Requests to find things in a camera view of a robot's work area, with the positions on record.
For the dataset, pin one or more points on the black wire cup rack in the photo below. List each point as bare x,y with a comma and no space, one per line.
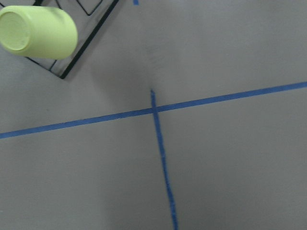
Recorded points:
90,17

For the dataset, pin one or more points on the yellow plastic cup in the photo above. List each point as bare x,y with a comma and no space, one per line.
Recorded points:
38,32

